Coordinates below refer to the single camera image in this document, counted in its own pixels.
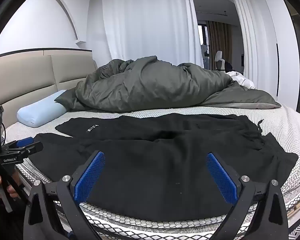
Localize white crumpled bedding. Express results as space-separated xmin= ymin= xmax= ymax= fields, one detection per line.
xmin=226 ymin=71 xmax=256 ymax=90

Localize wide white curtain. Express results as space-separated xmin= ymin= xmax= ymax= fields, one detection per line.
xmin=101 ymin=0 xmax=198 ymax=67

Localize narrow white curtain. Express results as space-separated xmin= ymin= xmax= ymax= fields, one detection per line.
xmin=226 ymin=0 xmax=277 ymax=98

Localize grey duvet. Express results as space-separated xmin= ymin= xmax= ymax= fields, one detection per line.
xmin=54 ymin=56 xmax=282 ymax=112

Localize brown curtain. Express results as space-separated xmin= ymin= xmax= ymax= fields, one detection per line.
xmin=206 ymin=21 xmax=233 ymax=72

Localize white office chair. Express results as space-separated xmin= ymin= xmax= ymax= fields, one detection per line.
xmin=214 ymin=51 xmax=225 ymax=73

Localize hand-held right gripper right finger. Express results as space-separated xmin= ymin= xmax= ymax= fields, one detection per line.
xmin=206 ymin=152 xmax=289 ymax=240

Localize black pants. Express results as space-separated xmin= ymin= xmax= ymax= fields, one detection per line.
xmin=27 ymin=113 xmax=299 ymax=222

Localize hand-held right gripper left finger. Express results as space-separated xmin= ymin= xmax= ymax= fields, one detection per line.
xmin=24 ymin=151 xmax=106 ymax=240

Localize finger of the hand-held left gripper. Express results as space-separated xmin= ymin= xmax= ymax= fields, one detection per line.
xmin=9 ymin=142 xmax=44 ymax=156
xmin=5 ymin=137 xmax=34 ymax=148

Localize white wardrobe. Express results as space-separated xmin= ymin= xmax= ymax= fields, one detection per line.
xmin=255 ymin=0 xmax=300 ymax=110

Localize white honeycomb mattress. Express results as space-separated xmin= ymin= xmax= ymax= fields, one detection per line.
xmin=1 ymin=104 xmax=300 ymax=240

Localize light blue pillow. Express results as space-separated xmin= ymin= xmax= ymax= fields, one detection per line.
xmin=17 ymin=89 xmax=68 ymax=127

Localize beige padded headboard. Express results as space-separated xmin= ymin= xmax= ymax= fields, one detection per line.
xmin=0 ymin=48 xmax=98 ymax=130

